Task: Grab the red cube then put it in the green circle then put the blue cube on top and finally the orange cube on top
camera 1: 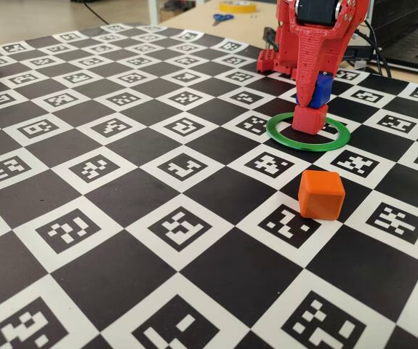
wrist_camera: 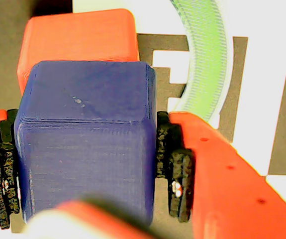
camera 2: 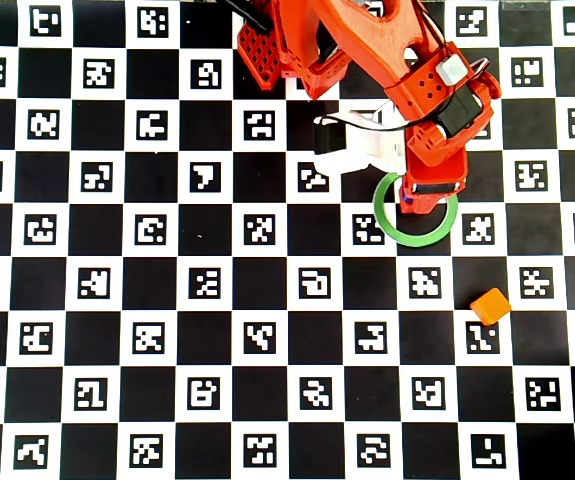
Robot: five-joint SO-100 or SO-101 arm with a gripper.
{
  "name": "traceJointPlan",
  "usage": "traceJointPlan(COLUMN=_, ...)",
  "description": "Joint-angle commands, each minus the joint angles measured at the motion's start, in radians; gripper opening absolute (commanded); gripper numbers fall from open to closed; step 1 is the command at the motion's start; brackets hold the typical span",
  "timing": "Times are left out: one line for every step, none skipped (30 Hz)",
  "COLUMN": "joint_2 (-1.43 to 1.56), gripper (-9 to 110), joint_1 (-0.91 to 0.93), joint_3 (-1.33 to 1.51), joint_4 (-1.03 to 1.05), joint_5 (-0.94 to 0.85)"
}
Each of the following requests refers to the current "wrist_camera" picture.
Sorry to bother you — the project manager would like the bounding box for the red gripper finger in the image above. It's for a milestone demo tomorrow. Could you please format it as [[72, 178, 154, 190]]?
[[155, 111, 286, 239], [0, 109, 21, 239]]

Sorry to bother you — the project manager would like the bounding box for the blue cube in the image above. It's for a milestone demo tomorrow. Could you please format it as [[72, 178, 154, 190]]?
[[13, 60, 158, 227]]

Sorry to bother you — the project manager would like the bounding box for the red cube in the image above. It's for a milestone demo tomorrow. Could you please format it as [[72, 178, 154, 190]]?
[[17, 8, 140, 97]]

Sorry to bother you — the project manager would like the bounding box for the green ring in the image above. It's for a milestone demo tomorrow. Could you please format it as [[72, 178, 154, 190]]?
[[170, 0, 229, 122]]

